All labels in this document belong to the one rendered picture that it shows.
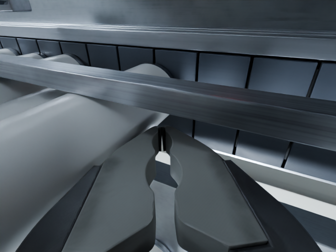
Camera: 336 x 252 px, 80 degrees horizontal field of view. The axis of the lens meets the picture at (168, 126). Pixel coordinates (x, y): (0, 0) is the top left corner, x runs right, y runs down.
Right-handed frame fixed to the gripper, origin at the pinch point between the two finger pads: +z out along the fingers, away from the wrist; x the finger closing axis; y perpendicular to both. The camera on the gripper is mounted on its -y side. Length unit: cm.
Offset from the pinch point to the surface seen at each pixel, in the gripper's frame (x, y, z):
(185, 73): 2.1, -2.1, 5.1
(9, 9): -14.1, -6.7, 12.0
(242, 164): 6.0, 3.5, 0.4
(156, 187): -0.8, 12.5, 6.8
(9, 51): -18.1, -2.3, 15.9
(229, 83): 5.2, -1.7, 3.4
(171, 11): 1.4, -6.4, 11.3
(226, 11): 6.0, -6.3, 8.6
